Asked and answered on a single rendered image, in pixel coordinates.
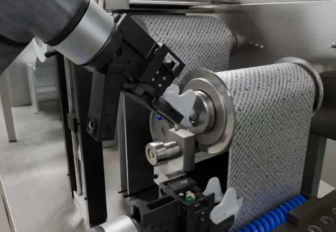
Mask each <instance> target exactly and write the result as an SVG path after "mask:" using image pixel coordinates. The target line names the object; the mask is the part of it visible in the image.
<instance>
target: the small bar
mask: <svg viewBox="0 0 336 232"><path fill-rule="evenodd" d="M325 202H326V201H324V200H322V199H320V198H318V197H316V196H313V197H311V198H310V199H308V200H306V201H305V202H303V203H302V204H300V205H298V206H297V207H295V208H294V209H292V210H290V211H289V212H288V213H287V220H288V221H290V222H291V223H293V224H295V225H296V226H299V225H301V224H302V223H304V222H305V221H307V220H308V219H309V218H311V217H312V216H314V215H315V214H317V213H318V212H320V211H321V210H323V209H324V207H325Z"/></svg>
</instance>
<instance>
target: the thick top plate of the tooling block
mask: <svg viewBox="0 0 336 232"><path fill-rule="evenodd" d="M321 199H322V200H324V201H325V206H324V209H323V210H321V211H320V212H318V213H317V214H315V215H314V216H312V217H311V218H309V219H308V220H307V221H305V222H304V223H302V224H301V225H299V226H296V225H295V224H293V223H291V222H290V221H288V220H286V221H284V222H283V223H281V224H280V225H278V226H277V227H275V228H273V229H272V230H270V231H269V232H336V189H334V190H333V191H331V192H330V193H328V194H326V195H325V196H323V197H322V198H321Z"/></svg>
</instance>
